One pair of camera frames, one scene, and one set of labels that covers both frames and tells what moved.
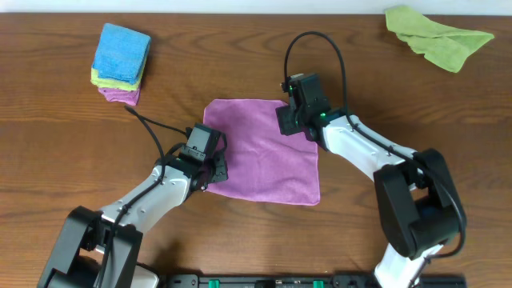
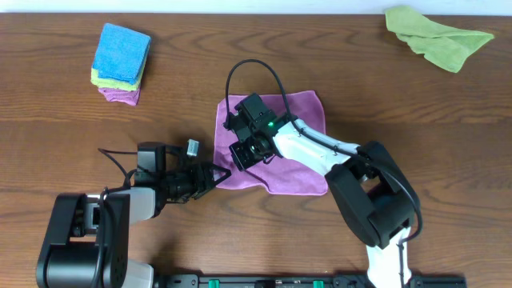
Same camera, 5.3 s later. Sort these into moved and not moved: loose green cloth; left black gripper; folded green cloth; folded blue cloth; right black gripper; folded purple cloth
Moved: right black gripper; left black gripper
Not moved: folded purple cloth; loose green cloth; folded blue cloth; folded green cloth
